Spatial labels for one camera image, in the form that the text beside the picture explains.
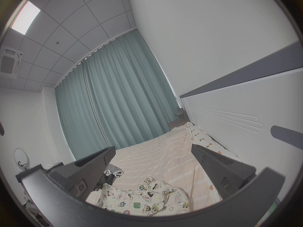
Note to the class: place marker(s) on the ceiling air conditioner unit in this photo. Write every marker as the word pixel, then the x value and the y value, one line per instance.
pixel 10 61

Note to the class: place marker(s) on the bed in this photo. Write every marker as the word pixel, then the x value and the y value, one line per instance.
pixel 236 103

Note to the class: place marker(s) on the blue-green curtain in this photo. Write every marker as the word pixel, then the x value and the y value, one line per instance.
pixel 78 117
pixel 132 86

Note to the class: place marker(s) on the white printed pyjama top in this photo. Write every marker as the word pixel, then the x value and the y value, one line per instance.
pixel 142 197

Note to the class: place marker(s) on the ceiling light panel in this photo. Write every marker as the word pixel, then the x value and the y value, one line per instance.
pixel 26 16

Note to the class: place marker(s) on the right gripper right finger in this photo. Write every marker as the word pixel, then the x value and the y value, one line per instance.
pixel 224 174

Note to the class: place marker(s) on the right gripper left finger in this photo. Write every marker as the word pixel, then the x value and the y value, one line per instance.
pixel 82 174

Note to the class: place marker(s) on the black garment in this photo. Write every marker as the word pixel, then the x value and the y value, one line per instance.
pixel 105 180

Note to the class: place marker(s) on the grey bedside table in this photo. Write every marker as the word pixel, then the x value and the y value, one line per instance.
pixel 177 120

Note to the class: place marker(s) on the grey and white garment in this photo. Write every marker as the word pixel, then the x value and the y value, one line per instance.
pixel 113 168

